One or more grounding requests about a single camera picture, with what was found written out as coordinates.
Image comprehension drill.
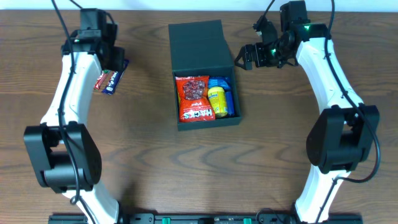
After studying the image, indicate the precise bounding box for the small blue box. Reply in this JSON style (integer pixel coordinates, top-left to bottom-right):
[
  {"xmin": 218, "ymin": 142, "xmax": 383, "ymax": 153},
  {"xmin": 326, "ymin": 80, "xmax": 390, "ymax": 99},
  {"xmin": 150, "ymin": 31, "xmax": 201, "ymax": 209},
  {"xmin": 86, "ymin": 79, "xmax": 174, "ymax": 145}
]
[{"xmin": 225, "ymin": 91, "xmax": 235, "ymax": 117}]

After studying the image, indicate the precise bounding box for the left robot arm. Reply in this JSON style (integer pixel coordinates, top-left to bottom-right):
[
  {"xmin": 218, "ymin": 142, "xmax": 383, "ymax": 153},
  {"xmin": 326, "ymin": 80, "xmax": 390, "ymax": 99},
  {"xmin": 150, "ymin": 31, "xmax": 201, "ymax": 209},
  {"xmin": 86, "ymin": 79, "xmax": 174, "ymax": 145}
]
[{"xmin": 24, "ymin": 8, "xmax": 128, "ymax": 223}]

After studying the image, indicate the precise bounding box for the dark green box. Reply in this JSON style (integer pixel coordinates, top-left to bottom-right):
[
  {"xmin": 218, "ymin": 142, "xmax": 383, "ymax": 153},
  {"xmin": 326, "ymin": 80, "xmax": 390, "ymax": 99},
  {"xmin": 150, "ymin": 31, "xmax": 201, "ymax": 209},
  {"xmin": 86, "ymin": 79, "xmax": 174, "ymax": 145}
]
[{"xmin": 169, "ymin": 20, "xmax": 242, "ymax": 131}]

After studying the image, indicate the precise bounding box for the purple Dairy Milk bar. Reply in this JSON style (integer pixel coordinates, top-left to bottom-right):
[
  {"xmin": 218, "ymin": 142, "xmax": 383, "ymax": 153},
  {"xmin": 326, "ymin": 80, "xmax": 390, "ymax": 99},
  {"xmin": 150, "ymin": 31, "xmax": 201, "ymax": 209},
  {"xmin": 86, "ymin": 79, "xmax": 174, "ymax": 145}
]
[{"xmin": 101, "ymin": 59, "xmax": 129, "ymax": 95}]

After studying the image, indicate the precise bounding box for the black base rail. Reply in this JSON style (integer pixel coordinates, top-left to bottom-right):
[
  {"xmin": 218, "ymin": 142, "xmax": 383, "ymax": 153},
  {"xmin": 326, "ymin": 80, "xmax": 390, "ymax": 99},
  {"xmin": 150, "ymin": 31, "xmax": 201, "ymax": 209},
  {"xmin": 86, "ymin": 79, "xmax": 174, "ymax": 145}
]
[{"xmin": 48, "ymin": 213, "xmax": 363, "ymax": 224}]

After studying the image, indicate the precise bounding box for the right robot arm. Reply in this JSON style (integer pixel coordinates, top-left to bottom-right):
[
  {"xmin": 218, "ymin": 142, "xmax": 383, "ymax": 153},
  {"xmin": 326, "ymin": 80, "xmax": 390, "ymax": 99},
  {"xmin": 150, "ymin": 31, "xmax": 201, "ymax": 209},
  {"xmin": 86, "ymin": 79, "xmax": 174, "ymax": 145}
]
[{"xmin": 234, "ymin": 1, "xmax": 380, "ymax": 223}]

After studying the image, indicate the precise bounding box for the yellow cylindrical candy container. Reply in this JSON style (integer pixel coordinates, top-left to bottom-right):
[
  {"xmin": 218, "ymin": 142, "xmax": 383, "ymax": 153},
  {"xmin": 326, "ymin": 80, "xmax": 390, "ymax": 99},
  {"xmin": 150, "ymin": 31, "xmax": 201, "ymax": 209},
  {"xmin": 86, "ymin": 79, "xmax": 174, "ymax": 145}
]
[{"xmin": 208, "ymin": 86, "xmax": 228, "ymax": 118}]

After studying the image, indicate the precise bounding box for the red KitKat bar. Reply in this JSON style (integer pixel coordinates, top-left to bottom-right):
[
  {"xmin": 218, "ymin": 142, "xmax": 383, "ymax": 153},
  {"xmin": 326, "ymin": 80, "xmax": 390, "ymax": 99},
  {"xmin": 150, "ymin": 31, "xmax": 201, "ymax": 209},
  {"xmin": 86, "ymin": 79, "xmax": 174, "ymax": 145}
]
[{"xmin": 94, "ymin": 70, "xmax": 110, "ymax": 90}]

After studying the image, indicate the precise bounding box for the blue Oreo cookie pack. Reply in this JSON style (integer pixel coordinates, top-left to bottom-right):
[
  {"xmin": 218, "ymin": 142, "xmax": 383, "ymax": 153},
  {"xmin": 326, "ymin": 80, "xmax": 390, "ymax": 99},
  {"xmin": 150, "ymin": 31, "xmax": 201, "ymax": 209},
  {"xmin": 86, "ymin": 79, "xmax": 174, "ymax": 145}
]
[{"xmin": 208, "ymin": 77, "xmax": 231, "ymax": 91}]

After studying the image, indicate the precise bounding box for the red Hacks candy bag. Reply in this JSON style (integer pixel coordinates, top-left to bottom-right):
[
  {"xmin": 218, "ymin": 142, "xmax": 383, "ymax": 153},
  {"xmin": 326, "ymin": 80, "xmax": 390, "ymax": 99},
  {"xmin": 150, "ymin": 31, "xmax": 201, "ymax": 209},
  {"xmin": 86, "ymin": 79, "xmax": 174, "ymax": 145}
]
[{"xmin": 175, "ymin": 76, "xmax": 215, "ymax": 123}]

